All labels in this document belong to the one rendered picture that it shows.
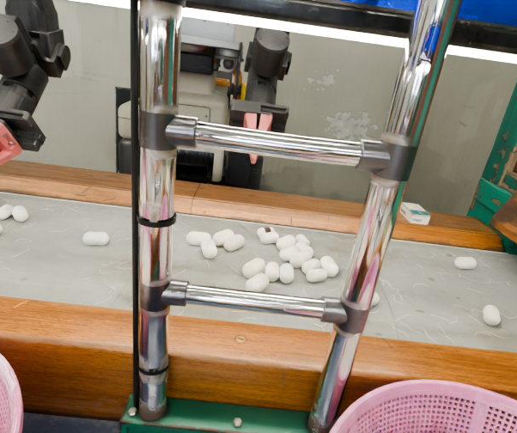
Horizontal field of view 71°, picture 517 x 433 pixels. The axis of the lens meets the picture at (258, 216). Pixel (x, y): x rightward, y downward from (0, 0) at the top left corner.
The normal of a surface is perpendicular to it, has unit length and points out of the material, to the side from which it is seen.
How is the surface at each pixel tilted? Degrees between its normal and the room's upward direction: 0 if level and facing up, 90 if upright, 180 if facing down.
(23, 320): 0
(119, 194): 45
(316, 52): 90
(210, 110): 98
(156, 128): 90
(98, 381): 90
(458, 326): 0
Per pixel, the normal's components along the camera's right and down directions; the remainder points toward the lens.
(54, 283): 0.13, -0.91
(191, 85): 0.07, 0.52
